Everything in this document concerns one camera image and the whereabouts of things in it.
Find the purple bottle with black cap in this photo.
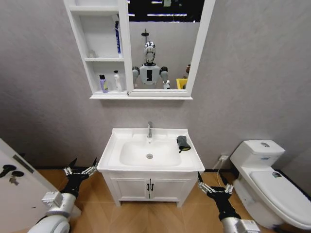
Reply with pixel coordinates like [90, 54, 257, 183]
[99, 74, 109, 94]

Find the white wall cabinet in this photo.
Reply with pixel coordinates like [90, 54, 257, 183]
[63, 0, 216, 101]

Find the white toilet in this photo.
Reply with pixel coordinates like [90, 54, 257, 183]
[229, 139, 311, 232]

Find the grey door latch plate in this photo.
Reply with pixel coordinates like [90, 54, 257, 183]
[12, 154, 35, 174]

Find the white ceramic washbasin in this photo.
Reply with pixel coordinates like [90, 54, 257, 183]
[97, 127, 206, 174]

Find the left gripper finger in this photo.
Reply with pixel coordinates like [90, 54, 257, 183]
[63, 158, 78, 176]
[81, 157, 99, 177]

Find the blue and white tube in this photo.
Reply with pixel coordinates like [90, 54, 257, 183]
[114, 20, 122, 55]

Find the white power cable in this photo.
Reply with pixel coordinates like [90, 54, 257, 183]
[212, 159, 226, 189]

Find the white bottle with black cap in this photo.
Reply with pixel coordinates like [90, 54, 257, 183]
[113, 70, 124, 93]

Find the white toilet lid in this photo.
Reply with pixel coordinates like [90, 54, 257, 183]
[250, 169, 311, 220]

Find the white vanity door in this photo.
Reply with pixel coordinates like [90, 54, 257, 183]
[110, 178, 150, 201]
[150, 178, 191, 202]

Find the cabinet mirror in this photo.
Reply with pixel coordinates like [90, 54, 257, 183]
[127, 0, 206, 91]

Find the dark grey towel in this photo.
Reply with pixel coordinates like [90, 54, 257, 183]
[176, 135, 191, 153]

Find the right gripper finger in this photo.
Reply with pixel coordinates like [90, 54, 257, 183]
[219, 176, 234, 194]
[197, 171, 215, 194]

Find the white vanity cabinet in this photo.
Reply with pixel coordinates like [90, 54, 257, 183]
[100, 169, 199, 208]

